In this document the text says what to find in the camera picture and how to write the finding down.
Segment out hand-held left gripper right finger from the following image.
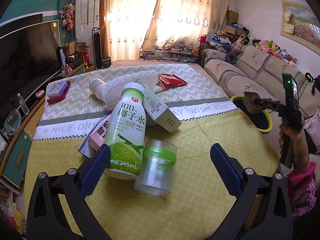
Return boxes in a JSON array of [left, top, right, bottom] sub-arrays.
[[209, 143, 294, 240]]

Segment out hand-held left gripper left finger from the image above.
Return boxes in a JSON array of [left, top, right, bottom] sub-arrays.
[[26, 144, 112, 240]]

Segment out brown small box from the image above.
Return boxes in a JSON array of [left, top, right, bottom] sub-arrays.
[[243, 91, 263, 115]]

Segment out black bin yellow rim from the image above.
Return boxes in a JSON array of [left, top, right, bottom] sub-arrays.
[[230, 94, 273, 134]]

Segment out pink box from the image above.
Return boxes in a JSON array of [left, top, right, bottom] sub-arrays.
[[87, 117, 113, 153]]

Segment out clear plastic jar green band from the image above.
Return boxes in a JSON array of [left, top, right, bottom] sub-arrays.
[[134, 139, 177, 197]]

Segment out coconut water bottle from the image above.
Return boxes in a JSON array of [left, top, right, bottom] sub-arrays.
[[104, 82, 147, 180]]

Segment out white green carton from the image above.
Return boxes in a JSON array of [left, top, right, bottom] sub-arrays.
[[135, 79, 182, 133]]

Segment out white foam net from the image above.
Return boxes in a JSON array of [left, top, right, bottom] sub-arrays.
[[96, 70, 159, 108]]

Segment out person's right forearm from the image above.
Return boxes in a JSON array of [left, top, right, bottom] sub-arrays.
[[286, 135, 318, 220]]

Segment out person's right hand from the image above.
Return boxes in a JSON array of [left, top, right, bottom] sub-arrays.
[[278, 125, 305, 155]]

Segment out white blue flat box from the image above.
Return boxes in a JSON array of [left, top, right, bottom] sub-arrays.
[[77, 139, 94, 158]]

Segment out black plush toy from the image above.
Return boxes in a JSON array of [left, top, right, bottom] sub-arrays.
[[305, 72, 320, 95]]

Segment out beige sofa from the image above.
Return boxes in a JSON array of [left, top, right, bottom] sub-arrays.
[[200, 44, 320, 155]]

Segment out yellow green patterned tablecloth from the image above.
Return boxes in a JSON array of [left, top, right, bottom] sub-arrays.
[[24, 62, 280, 240]]

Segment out dark neck pillow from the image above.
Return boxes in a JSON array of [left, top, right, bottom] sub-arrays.
[[225, 51, 238, 63]]

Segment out pile of plush toys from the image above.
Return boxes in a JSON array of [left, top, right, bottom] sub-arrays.
[[230, 34, 298, 68]]

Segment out blue star patterned bag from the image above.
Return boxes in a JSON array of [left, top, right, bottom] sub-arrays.
[[207, 34, 228, 47]]

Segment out teal television cabinet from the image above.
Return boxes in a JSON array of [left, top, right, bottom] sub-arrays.
[[0, 62, 95, 189]]

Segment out framed flower painting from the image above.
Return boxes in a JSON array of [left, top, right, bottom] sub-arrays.
[[280, 0, 320, 43]]

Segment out red snack packet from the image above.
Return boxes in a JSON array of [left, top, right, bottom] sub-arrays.
[[170, 75, 188, 87], [157, 73, 176, 90]]

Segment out stack of cardboard boxes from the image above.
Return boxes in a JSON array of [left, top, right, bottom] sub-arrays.
[[225, 10, 248, 36]]

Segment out small white bottle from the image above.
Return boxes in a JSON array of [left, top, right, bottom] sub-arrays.
[[89, 78, 105, 98]]

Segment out blue and red box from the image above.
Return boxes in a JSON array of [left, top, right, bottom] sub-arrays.
[[46, 81, 71, 104]]

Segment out colourful books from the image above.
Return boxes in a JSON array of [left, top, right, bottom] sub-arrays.
[[0, 182, 25, 235]]

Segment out clear water bottle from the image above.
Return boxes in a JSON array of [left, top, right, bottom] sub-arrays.
[[17, 93, 29, 115]]

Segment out cluttered glass table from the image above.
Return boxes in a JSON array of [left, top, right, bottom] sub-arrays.
[[139, 46, 200, 63]]

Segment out beige embroidered curtain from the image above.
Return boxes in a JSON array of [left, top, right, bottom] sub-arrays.
[[102, 0, 160, 60], [141, 0, 232, 53]]

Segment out open cardboard boxes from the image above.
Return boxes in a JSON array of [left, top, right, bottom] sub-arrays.
[[61, 39, 92, 68]]

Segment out black tower fan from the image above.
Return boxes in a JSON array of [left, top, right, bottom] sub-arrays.
[[92, 27, 103, 70]]

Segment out flat screen television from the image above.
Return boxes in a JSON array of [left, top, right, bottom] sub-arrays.
[[0, 14, 63, 120]]

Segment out white standing air conditioner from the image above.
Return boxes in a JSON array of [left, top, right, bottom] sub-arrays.
[[75, 0, 101, 53]]

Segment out hanging artificial flowers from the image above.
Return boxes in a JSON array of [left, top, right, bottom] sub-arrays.
[[59, 2, 76, 30]]

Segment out beaded bracelet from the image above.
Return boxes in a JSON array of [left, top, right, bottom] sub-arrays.
[[292, 156, 310, 169]]

